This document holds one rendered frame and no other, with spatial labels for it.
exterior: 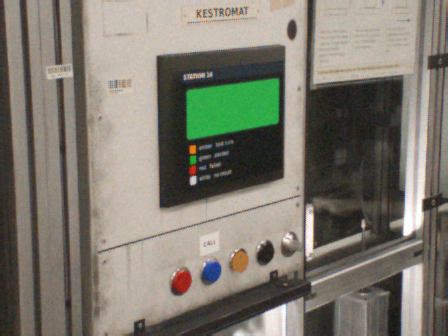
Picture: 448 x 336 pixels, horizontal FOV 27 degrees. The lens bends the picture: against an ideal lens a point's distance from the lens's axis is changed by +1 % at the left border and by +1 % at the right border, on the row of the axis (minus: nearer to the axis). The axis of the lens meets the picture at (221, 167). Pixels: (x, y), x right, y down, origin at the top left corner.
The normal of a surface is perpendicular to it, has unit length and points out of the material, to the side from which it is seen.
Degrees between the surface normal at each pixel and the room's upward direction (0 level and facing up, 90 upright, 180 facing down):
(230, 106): 90
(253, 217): 90
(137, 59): 90
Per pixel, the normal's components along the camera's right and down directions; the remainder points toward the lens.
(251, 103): 0.74, 0.13
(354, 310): -0.67, 0.15
